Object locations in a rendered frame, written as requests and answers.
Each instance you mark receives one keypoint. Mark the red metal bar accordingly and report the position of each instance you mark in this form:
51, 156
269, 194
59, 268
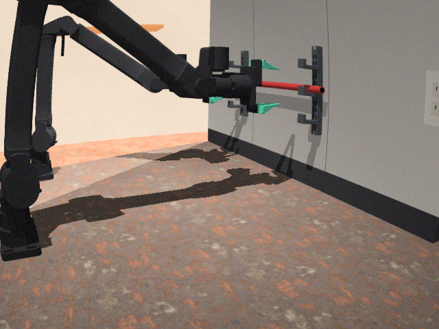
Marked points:
288, 86

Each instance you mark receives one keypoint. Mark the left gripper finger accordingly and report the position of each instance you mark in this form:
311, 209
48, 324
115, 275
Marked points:
214, 99

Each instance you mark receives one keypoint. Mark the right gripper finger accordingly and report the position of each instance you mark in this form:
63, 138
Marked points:
263, 109
266, 65

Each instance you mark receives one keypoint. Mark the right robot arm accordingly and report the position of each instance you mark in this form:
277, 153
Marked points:
20, 186

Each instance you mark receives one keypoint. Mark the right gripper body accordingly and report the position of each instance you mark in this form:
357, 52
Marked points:
245, 85

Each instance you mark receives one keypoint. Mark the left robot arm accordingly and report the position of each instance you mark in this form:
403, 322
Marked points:
44, 134

